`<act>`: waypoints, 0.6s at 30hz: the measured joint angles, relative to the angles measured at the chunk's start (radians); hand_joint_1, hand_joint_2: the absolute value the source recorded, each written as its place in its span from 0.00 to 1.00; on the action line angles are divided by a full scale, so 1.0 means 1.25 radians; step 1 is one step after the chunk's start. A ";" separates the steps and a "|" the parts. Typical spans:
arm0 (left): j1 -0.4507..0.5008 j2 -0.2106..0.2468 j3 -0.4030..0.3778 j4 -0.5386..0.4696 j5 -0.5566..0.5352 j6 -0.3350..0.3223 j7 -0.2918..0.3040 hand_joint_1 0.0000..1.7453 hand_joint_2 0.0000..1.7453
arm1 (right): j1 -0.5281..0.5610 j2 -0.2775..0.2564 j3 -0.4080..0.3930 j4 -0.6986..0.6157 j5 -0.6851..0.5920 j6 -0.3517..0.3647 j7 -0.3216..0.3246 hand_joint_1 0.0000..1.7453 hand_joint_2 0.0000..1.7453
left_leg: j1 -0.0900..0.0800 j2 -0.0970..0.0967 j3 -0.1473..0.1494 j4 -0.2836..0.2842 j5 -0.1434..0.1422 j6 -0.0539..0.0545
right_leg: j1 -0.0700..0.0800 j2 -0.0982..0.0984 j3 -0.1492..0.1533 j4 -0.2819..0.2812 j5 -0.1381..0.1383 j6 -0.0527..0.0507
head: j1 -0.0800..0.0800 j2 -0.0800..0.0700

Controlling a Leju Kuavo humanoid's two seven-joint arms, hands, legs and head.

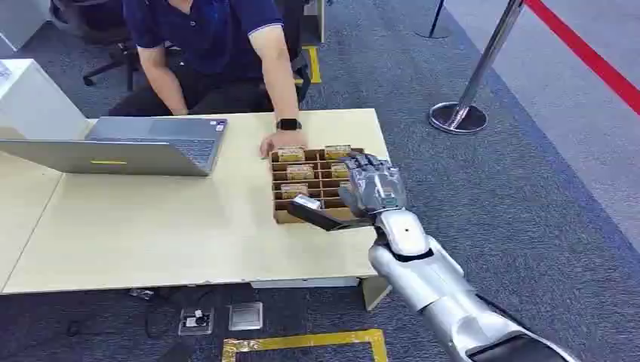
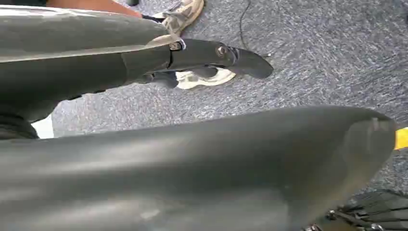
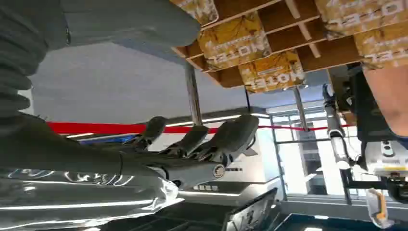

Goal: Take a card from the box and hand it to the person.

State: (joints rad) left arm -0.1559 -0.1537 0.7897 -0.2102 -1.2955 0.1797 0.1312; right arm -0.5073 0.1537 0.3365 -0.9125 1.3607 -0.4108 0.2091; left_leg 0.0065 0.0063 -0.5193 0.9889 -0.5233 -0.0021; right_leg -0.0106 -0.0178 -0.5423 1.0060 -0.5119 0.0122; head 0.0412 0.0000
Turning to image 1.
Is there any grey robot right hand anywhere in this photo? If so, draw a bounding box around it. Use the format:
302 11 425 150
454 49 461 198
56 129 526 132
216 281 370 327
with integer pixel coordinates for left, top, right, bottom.
338 152 408 221

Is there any black tray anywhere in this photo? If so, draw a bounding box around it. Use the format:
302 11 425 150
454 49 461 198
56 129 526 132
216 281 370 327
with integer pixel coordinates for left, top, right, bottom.
285 199 374 233

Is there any wooden card box with slots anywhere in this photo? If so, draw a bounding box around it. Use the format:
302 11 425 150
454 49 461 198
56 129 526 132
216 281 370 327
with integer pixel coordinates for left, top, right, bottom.
269 146 381 225

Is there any person's left hand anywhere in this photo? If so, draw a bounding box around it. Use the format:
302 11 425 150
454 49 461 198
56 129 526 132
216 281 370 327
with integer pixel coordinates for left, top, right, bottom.
259 129 309 160

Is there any pale desk leg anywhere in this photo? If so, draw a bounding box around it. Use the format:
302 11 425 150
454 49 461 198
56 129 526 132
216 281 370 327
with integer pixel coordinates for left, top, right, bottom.
360 275 393 312

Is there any yellow floor tape strip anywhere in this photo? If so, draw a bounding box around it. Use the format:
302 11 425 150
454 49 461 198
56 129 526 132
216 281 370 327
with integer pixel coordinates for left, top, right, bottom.
294 45 323 85

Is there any white furniture panel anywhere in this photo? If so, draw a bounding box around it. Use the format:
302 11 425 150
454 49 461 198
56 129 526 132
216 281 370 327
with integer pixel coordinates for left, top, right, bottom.
302 0 327 44

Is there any grey floor cover plate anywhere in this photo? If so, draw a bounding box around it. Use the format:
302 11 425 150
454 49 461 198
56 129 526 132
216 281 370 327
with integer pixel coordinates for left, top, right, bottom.
228 301 264 333

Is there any person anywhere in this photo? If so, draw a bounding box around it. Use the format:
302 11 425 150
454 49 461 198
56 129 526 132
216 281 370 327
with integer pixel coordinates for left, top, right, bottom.
108 0 314 160

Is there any floor socket box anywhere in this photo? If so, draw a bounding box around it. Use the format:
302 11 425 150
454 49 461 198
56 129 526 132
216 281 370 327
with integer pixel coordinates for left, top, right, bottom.
177 306 215 337

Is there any red barrier belt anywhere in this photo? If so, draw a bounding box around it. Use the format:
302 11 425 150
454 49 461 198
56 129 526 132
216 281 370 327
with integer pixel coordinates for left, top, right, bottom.
522 0 640 116

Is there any grey open laptop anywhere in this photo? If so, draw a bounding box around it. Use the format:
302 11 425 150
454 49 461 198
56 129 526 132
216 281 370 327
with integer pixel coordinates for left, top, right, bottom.
0 116 229 178

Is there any black office chair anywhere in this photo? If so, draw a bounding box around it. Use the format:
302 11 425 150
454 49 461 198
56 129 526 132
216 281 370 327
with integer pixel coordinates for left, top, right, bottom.
48 0 177 93

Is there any white cabinet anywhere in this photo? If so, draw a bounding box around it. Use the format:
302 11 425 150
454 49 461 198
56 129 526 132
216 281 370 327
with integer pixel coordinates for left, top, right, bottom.
0 58 91 141

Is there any chrome stanchion post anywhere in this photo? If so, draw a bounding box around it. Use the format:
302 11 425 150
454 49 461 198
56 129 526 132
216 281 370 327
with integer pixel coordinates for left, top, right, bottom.
428 0 526 135

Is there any yellow floor tape frame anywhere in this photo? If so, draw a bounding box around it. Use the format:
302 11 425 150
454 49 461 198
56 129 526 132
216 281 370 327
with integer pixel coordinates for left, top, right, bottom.
222 328 389 362

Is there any black stanchion post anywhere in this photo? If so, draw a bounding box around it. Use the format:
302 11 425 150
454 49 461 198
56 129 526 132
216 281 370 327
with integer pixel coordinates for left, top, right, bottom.
414 0 452 41

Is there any black floor cable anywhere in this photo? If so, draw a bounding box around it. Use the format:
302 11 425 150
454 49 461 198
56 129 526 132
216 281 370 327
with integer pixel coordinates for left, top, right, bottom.
67 287 211 341

